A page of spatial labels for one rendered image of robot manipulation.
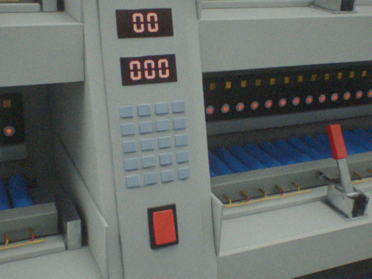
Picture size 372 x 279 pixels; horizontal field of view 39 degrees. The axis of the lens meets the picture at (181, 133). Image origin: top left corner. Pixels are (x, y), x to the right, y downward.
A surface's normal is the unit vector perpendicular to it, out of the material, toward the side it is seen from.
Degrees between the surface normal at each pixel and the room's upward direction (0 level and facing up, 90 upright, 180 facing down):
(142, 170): 90
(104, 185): 90
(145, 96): 90
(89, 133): 90
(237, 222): 19
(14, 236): 109
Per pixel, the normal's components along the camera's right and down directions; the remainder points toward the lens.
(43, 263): 0.05, -0.92
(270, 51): 0.40, 0.36
